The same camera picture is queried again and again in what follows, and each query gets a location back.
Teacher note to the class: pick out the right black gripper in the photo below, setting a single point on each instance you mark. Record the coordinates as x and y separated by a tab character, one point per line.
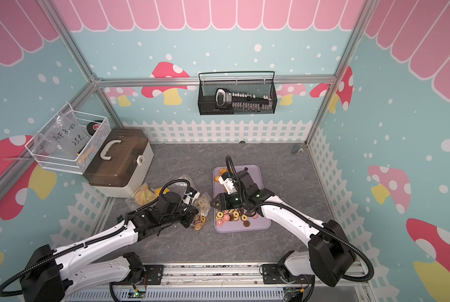
222	202

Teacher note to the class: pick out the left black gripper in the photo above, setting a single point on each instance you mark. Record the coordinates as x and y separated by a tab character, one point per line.
191	214

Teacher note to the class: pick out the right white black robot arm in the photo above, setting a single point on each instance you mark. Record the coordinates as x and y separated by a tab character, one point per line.
330	256

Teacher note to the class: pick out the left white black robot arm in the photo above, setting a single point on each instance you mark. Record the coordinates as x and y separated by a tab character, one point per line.
54	274

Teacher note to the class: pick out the clear labelled plastic bag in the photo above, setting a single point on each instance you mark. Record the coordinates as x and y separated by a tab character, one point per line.
67	135

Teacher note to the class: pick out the lilac plastic tray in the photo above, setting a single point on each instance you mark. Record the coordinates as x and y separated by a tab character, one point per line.
227	223

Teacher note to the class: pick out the small clear object in corner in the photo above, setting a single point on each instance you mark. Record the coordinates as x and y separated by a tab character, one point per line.
297	149

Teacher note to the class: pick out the brown lidded storage box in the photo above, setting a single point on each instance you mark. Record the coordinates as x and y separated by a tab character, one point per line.
121	164

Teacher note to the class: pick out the socket wrench set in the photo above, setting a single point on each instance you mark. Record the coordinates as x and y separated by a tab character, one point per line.
225	99

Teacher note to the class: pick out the black tape roll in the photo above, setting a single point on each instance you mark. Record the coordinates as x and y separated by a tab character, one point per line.
93	126

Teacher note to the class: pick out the right wrist camera white housing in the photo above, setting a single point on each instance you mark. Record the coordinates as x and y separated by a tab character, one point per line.
228	184

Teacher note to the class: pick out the pile of small ring cookies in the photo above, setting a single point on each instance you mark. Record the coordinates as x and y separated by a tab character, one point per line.
241	218

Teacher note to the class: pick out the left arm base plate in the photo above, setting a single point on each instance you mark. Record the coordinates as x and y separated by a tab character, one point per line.
150	274

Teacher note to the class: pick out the aluminium front rail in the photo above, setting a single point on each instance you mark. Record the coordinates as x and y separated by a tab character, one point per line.
235	281

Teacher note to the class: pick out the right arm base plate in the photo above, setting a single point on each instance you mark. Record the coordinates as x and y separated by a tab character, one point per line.
277	274

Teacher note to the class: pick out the black mesh wall basket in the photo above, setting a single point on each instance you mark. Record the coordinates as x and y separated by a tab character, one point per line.
260	83

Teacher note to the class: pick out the white wire wall basket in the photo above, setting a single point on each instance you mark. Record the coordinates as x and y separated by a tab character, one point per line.
50	158

